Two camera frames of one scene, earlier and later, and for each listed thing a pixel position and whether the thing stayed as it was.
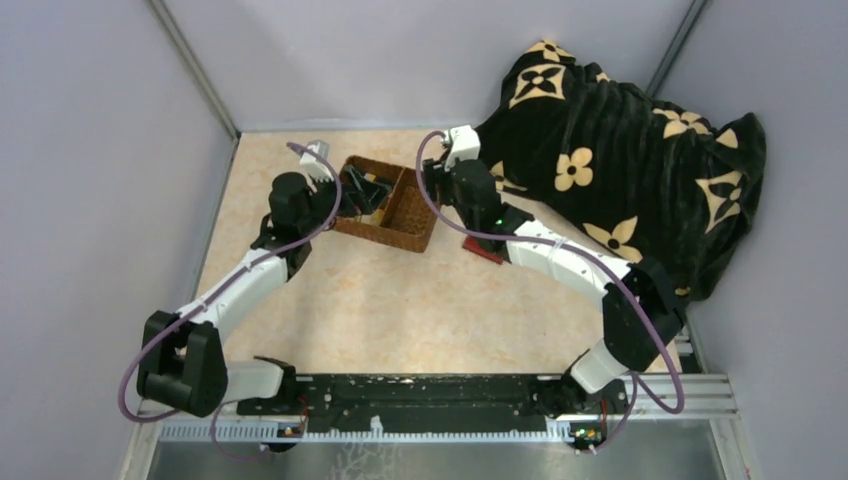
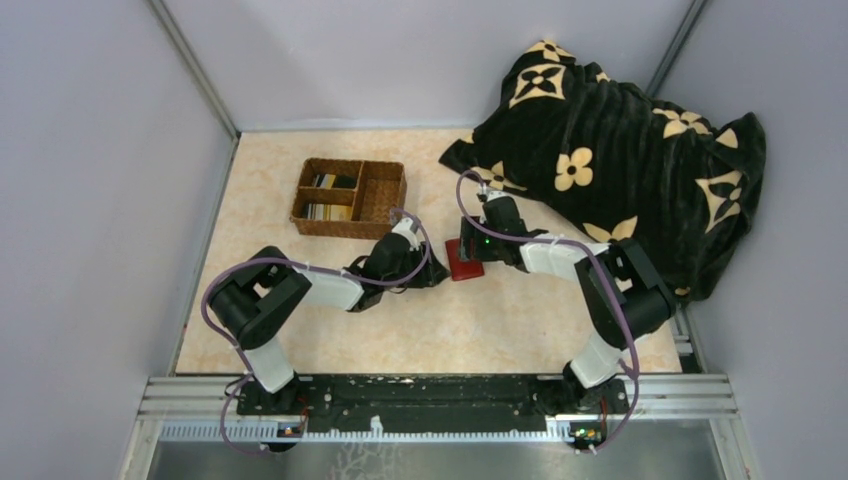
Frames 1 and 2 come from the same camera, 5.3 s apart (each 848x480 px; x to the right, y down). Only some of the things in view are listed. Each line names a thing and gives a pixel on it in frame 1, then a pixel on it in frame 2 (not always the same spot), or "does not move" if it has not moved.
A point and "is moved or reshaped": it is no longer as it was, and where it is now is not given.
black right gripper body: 433,177 → 477,248
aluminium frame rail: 650,397 does not move
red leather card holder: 472,244 is moved or reshaped
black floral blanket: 638,175 does not move
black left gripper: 342,192 → 419,272
